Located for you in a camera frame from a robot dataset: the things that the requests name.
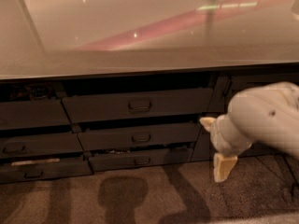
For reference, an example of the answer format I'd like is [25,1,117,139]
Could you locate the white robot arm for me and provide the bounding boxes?
[200,82,299,182]

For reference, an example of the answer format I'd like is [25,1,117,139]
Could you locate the grey cabinet door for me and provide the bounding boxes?
[192,73,299,161]

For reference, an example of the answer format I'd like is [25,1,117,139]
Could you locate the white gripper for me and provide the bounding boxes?
[199,115,252,182]

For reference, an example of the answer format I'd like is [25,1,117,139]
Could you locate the grey drawer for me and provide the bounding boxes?
[63,88,213,123]
[89,147,192,172]
[0,160,93,184]
[78,122,200,151]
[0,133,82,159]
[0,100,69,130]

